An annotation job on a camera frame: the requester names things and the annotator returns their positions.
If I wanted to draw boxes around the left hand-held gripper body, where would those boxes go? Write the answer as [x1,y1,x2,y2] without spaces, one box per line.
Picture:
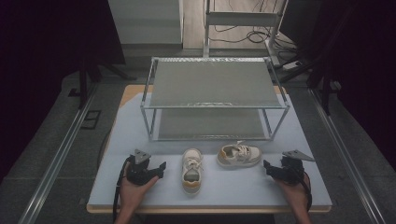
[125,148,157,187]

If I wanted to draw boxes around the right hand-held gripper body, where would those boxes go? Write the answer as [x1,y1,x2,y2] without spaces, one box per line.
[274,149,316,186]

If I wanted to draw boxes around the cream and orange child's sneaker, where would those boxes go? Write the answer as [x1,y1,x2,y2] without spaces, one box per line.
[181,147,205,196]
[216,140,263,169]

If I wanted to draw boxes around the grey two-tier shoe rack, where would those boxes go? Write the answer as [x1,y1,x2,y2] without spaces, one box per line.
[139,56,291,143]

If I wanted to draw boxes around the person's left hand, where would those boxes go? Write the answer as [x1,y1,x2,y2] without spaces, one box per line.
[120,176,160,215]

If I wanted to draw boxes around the person's right hand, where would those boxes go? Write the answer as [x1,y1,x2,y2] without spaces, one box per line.
[275,175,311,215]

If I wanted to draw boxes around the pale blue table mat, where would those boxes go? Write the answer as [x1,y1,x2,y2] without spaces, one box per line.
[88,92,332,208]

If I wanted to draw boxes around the dark floor socket plate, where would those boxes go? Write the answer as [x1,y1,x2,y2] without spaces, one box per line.
[79,109,103,131]

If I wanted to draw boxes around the black tripod stand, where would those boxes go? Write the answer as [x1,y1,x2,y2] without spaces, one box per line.
[279,46,341,117]
[68,55,138,110]

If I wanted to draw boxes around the white power strip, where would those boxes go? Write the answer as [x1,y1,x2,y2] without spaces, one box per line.
[281,60,303,71]

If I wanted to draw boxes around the dark curtain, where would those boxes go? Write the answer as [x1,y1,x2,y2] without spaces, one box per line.
[279,0,396,171]
[0,0,126,183]

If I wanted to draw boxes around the white cabinet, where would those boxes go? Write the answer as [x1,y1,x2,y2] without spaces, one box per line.
[106,0,185,49]

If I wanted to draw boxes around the white metal stand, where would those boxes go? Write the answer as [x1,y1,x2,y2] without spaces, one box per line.
[203,0,290,68]

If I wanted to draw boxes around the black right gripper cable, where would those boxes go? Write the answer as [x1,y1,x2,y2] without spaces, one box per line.
[294,167,314,213]

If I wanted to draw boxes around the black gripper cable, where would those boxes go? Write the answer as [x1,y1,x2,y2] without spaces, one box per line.
[294,167,314,213]
[112,156,133,224]

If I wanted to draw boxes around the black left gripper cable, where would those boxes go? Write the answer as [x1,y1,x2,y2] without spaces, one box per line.
[112,156,133,224]

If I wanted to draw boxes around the aluminium floor rail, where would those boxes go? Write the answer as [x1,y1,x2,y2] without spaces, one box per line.
[18,83,98,224]
[307,88,388,224]

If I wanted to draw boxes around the black floor cables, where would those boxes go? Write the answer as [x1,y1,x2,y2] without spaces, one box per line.
[207,0,301,54]

